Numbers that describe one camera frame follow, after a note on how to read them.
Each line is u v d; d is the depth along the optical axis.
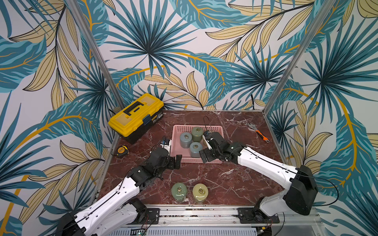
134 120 0.91
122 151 0.93
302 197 0.41
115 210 0.47
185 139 0.93
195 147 0.89
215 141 0.61
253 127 1.10
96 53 0.84
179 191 0.73
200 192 0.73
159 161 0.56
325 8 0.69
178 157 0.70
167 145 0.67
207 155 0.72
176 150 0.95
